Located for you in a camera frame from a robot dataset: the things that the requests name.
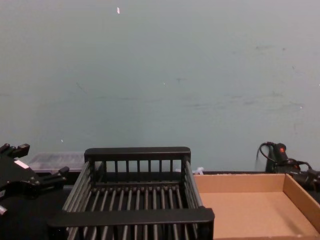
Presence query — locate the clear plastic case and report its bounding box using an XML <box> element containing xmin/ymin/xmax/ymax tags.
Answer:
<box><xmin>27</xmin><ymin>151</ymin><xmax>87</xmax><ymax>173</ymax></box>

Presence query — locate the shallow brown cardboard tray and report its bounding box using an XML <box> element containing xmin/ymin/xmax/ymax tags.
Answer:
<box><xmin>193</xmin><ymin>173</ymin><xmax>320</xmax><ymax>240</ymax></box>

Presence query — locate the black rack with steel bars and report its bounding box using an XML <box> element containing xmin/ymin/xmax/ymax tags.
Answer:
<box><xmin>46</xmin><ymin>147</ymin><xmax>216</xmax><ymax>240</ymax></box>

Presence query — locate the black corded tool red switch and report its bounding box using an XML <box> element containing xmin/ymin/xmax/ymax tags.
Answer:
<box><xmin>258</xmin><ymin>141</ymin><xmax>313</xmax><ymax>186</ymax></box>

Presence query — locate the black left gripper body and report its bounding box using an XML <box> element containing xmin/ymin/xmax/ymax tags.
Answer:
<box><xmin>0</xmin><ymin>154</ymin><xmax>42</xmax><ymax>200</ymax></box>

